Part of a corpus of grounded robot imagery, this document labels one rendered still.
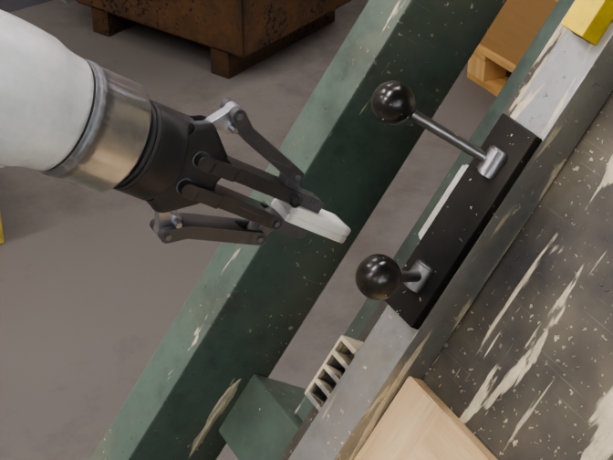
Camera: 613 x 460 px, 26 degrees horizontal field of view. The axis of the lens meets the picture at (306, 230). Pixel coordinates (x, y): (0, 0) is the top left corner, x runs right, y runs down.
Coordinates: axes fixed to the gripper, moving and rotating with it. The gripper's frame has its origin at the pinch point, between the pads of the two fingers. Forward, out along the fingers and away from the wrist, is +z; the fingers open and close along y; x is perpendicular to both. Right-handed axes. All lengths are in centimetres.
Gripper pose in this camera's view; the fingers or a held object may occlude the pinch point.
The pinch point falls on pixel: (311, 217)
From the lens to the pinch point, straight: 114.8
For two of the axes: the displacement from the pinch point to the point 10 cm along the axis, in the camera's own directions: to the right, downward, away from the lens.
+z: 7.2, 2.9, 6.4
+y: -5.2, 8.3, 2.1
